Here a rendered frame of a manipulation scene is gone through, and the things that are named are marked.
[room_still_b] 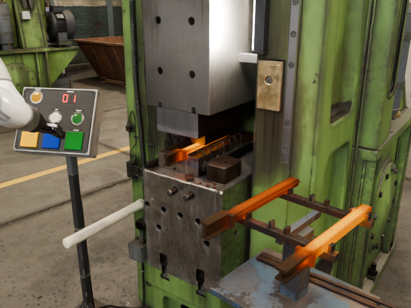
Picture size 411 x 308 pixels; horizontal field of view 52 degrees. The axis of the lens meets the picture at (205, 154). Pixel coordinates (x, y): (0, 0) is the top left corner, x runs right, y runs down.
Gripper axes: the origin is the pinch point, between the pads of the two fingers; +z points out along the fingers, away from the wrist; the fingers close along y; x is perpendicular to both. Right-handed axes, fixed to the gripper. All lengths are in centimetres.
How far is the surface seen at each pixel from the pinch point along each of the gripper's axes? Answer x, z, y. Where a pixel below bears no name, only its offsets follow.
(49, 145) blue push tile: -2.7, 12.5, -10.3
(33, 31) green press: 214, 351, -259
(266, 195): -20, -24, 80
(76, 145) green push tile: -2.0, 12.5, 1.5
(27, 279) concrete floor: -70, 94, -59
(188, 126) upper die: 5.9, 3.2, 49.4
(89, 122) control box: 8.1, 13.3, 5.3
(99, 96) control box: 20.3, 16.4, 6.8
